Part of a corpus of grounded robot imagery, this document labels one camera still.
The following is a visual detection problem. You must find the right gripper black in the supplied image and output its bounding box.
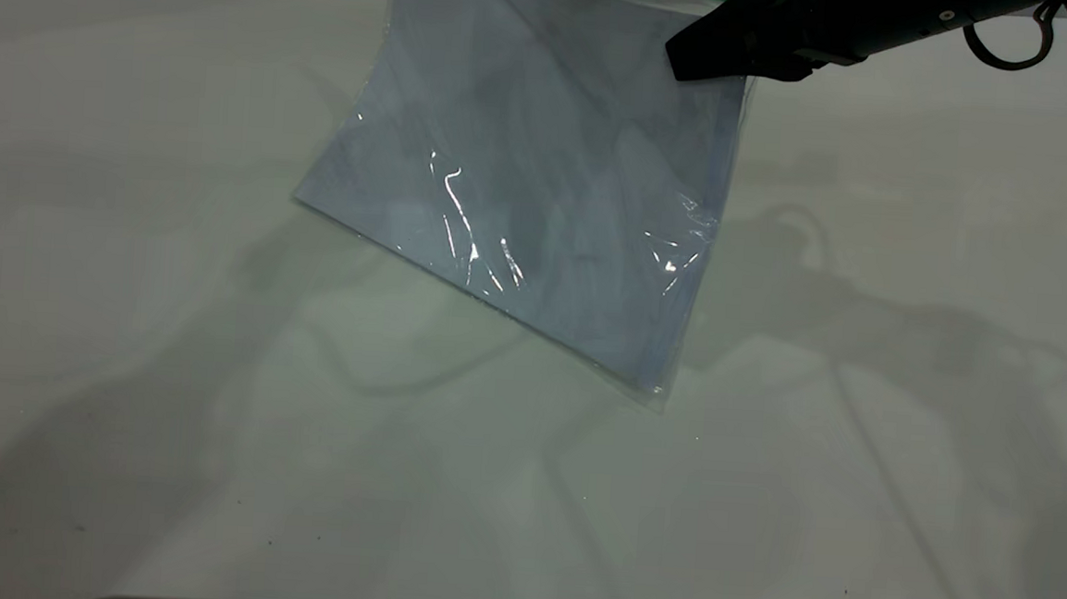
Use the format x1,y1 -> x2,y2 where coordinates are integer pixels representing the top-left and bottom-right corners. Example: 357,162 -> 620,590
663,0 -> 1067,103

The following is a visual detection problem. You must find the clear zip bag green zipper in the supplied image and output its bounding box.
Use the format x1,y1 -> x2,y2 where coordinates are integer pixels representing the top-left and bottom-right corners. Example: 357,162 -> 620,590
281,0 -> 764,417

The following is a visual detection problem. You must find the thin black looped cable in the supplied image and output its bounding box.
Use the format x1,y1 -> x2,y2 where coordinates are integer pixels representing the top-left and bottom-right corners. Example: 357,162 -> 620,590
960,0 -> 1059,75

